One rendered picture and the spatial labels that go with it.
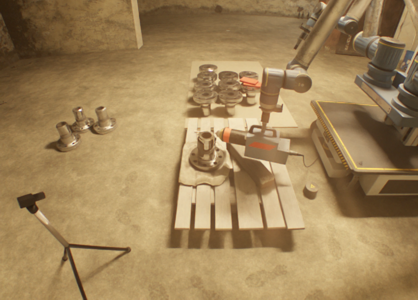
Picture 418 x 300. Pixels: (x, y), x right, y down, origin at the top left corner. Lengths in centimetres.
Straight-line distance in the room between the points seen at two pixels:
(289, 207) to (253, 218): 25
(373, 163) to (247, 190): 93
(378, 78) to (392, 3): 423
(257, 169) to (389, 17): 531
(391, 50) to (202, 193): 176
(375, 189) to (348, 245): 48
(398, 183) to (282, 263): 105
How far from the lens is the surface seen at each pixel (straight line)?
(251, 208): 148
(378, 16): 227
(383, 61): 210
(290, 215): 149
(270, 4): 1061
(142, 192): 179
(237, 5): 1038
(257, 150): 147
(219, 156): 172
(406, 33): 656
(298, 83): 126
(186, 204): 148
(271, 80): 123
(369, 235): 187
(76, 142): 245
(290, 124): 254
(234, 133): 148
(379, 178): 186
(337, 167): 197
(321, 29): 137
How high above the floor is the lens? 135
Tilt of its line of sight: 39 degrees down
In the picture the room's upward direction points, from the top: straight up
